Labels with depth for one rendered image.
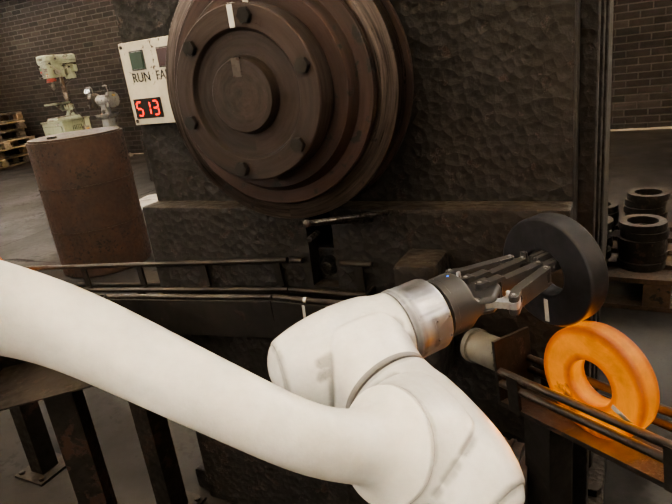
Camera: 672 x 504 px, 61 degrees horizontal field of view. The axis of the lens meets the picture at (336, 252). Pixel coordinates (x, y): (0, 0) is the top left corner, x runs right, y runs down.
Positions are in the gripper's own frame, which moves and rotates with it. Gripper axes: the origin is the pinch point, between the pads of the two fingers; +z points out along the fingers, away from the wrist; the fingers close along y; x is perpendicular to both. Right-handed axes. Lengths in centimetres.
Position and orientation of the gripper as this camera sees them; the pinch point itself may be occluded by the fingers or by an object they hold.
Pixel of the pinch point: (551, 259)
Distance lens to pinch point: 82.9
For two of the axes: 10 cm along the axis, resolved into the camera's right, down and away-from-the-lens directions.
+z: 8.6, -3.1, 4.1
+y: 4.9, 2.3, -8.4
